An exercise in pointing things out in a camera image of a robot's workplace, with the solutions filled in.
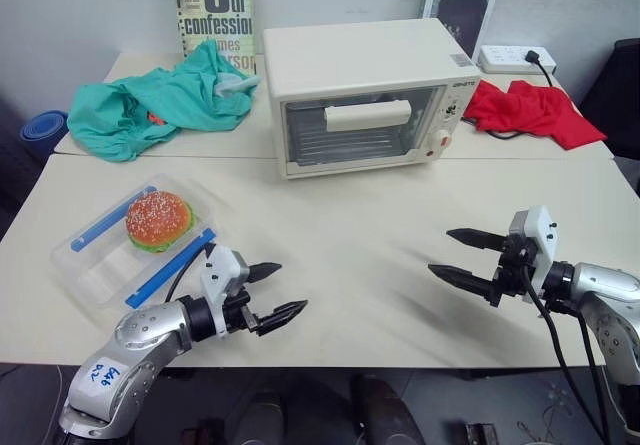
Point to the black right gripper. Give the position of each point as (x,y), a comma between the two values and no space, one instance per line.
(515,270)

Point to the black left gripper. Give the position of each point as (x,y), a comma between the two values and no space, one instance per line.
(237,312)

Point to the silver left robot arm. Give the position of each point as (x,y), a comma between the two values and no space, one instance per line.
(125,350)

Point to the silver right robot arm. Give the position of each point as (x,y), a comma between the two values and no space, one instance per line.
(600,285)

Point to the clear plastic container blue clips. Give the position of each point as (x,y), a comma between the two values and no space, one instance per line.
(110,270)

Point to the cream toaster oven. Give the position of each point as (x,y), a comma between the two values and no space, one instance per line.
(360,55)

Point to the blue container clip strip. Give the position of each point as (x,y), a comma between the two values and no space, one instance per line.
(100,227)
(165,272)

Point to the toy hamburger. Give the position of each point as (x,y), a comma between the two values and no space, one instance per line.
(157,217)

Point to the red cloth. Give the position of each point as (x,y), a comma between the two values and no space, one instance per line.
(535,110)

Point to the white power strip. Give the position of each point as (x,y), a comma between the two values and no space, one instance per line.
(505,59)

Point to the black chair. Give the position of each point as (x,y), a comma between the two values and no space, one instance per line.
(617,100)

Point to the teal cloth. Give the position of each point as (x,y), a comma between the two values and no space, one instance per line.
(150,100)

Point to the white design book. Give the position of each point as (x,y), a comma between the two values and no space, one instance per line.
(465,10)

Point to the blue rolled foam mat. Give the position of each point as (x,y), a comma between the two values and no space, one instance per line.
(42,130)

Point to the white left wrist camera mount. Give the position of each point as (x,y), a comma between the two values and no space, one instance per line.
(225,267)

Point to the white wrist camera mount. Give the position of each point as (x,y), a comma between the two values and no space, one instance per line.
(542,230)
(225,267)

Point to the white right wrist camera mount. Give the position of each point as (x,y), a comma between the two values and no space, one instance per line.
(542,230)

